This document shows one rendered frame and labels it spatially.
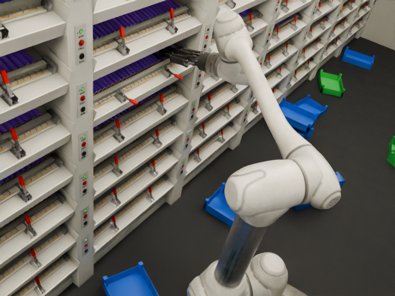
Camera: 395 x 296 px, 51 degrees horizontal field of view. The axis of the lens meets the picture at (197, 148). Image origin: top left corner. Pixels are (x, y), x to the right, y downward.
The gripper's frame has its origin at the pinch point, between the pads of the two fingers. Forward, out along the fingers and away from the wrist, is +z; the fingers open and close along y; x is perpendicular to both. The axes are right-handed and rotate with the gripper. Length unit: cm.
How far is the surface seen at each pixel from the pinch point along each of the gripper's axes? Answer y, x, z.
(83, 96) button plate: 52, -4, -7
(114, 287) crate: 47, 102, 2
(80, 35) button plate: 53, -24, -11
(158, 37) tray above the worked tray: 13.2, -11.1, -6.2
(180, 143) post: -13, 54, 6
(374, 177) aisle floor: -133, 118, -72
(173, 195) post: -13, 92, 13
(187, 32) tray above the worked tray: -3.0, -9.1, -7.6
